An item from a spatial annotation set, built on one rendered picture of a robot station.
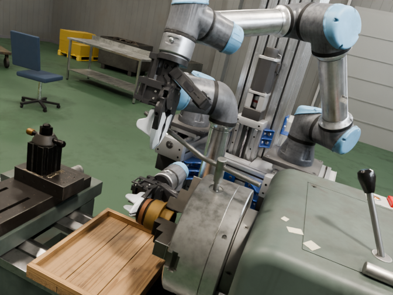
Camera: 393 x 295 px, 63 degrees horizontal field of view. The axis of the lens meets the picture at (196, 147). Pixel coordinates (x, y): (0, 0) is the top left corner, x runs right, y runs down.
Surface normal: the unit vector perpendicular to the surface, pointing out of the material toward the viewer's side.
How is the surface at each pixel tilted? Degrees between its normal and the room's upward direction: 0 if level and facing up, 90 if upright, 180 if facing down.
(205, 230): 52
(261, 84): 90
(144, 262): 0
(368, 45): 90
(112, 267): 0
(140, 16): 90
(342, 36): 84
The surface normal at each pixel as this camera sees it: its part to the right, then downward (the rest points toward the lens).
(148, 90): -0.28, 0.01
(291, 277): -0.34, 0.25
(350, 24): 0.47, 0.30
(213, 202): 0.04, -0.69
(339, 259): 0.22, -0.91
